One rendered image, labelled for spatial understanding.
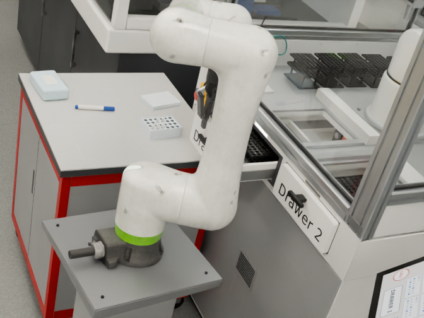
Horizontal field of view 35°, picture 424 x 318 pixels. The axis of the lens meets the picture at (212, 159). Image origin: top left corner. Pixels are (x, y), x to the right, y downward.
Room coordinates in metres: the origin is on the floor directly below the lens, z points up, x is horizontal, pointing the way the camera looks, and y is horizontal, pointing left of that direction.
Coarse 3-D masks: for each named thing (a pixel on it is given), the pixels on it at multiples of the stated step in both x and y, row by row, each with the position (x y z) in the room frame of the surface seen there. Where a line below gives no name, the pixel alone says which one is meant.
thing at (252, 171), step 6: (264, 162) 1.77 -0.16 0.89; (270, 162) 1.78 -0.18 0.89; (276, 162) 1.79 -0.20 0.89; (246, 168) 1.73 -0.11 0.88; (252, 168) 1.74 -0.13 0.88; (258, 168) 1.75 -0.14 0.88; (264, 168) 1.76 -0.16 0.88; (270, 168) 1.78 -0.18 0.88; (246, 174) 1.73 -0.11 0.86; (252, 174) 1.74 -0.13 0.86; (258, 174) 1.75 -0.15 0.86; (264, 174) 1.76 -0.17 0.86; (270, 174) 1.78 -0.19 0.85; (240, 180) 1.72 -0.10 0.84; (246, 180) 1.74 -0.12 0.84; (252, 180) 1.75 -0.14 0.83
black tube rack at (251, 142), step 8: (256, 136) 1.91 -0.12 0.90; (256, 144) 1.86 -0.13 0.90; (264, 144) 1.87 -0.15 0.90; (256, 152) 1.86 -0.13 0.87; (264, 152) 1.82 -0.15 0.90; (272, 152) 1.83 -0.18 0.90; (248, 160) 1.80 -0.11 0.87; (256, 160) 1.81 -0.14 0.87; (264, 160) 1.82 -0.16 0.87; (272, 160) 1.84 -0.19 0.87
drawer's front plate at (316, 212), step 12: (288, 168) 1.71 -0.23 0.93; (276, 180) 1.74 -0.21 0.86; (288, 180) 1.69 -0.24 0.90; (300, 180) 1.67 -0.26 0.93; (276, 192) 1.72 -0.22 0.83; (300, 192) 1.64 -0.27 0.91; (312, 192) 1.62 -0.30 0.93; (288, 204) 1.66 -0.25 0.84; (312, 204) 1.58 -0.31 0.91; (300, 216) 1.61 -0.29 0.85; (312, 216) 1.57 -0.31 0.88; (324, 216) 1.53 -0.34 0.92; (312, 228) 1.55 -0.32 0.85; (324, 228) 1.52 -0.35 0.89; (336, 228) 1.50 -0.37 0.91; (312, 240) 1.54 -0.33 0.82; (324, 240) 1.50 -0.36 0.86; (324, 252) 1.50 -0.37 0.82
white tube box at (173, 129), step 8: (144, 120) 2.02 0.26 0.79; (152, 120) 2.02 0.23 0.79; (160, 120) 2.04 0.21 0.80; (168, 120) 2.05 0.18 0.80; (176, 120) 2.06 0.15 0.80; (144, 128) 1.98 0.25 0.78; (160, 128) 1.98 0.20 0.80; (168, 128) 1.99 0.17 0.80; (176, 128) 2.01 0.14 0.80; (152, 136) 1.95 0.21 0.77; (160, 136) 1.97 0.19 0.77; (168, 136) 1.99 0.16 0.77; (176, 136) 2.01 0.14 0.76
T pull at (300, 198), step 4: (288, 192) 1.62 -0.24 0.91; (292, 192) 1.62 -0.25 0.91; (292, 196) 1.60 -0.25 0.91; (296, 196) 1.60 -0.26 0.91; (300, 196) 1.61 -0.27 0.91; (304, 196) 1.62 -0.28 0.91; (296, 200) 1.59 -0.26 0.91; (300, 200) 1.59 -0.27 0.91; (304, 200) 1.60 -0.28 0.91; (300, 204) 1.57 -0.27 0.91
